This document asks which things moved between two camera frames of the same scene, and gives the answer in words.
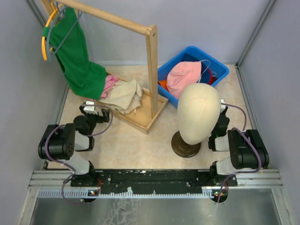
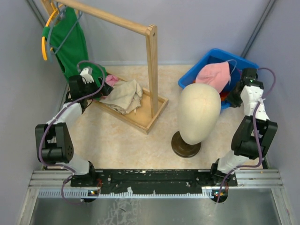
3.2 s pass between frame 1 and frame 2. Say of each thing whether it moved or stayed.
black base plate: stayed
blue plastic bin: moved
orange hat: moved
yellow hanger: stayed
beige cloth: stayed
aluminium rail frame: stayed
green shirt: stayed
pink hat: moved
